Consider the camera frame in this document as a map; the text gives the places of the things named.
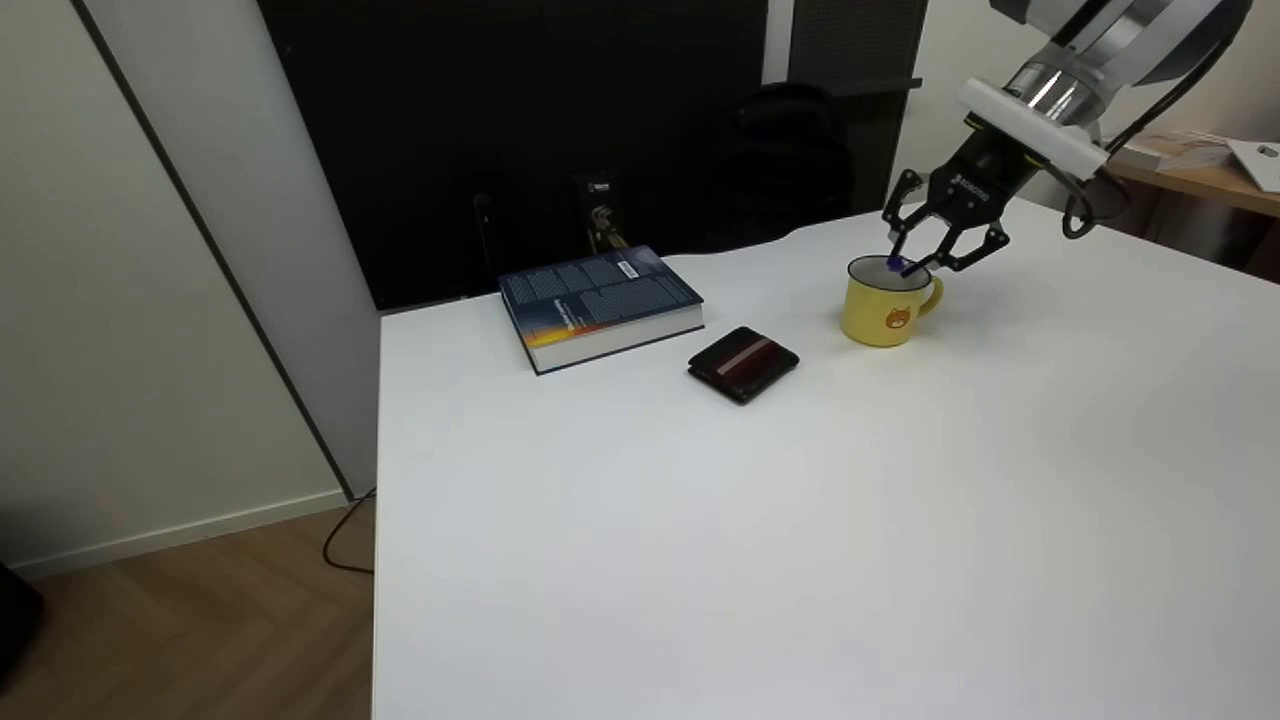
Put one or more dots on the wooden shelf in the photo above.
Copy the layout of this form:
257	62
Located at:
1203	174

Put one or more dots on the small camera on tripod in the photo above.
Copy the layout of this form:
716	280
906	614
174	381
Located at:
600	214

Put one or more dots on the white leaning board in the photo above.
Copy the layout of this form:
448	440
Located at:
226	202

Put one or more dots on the large black monitor screen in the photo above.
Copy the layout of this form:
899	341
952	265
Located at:
507	120

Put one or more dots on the black office chair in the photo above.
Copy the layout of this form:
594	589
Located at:
783	162

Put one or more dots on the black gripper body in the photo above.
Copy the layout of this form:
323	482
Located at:
984	166

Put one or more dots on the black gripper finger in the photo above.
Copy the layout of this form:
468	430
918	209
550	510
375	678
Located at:
906	222
970	246

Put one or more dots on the yellow enamel mug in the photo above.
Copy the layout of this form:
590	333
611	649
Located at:
881	308

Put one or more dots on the blue hardcover book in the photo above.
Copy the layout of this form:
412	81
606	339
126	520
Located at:
600	300

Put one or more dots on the small black box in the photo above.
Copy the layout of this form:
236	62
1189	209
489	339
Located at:
741	361

